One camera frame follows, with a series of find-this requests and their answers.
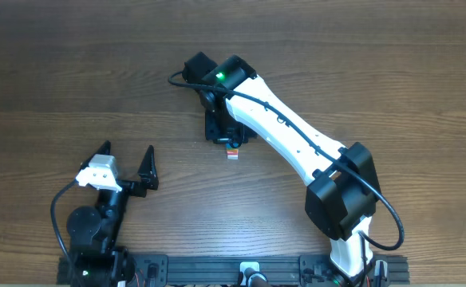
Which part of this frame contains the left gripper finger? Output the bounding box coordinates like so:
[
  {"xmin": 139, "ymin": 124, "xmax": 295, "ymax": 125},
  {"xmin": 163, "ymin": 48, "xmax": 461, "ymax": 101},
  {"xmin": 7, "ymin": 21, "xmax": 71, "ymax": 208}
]
[
  {"xmin": 79, "ymin": 140, "xmax": 112, "ymax": 171},
  {"xmin": 137, "ymin": 144, "xmax": 160, "ymax": 191}
]

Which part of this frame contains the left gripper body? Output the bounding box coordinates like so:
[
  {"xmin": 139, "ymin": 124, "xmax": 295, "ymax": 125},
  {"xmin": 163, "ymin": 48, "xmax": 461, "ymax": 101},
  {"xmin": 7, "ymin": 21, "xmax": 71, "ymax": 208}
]
[{"xmin": 116, "ymin": 179, "xmax": 149, "ymax": 199}]

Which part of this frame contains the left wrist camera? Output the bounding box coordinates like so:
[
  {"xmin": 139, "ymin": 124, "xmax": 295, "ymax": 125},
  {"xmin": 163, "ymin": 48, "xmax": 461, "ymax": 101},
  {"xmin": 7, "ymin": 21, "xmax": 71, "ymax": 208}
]
[{"xmin": 75, "ymin": 154, "xmax": 123, "ymax": 193}]

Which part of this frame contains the mounting rail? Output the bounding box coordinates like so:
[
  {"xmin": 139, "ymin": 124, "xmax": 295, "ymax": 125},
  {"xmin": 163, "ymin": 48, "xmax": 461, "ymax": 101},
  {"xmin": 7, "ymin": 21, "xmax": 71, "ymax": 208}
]
[{"xmin": 56, "ymin": 254, "xmax": 411, "ymax": 287}]

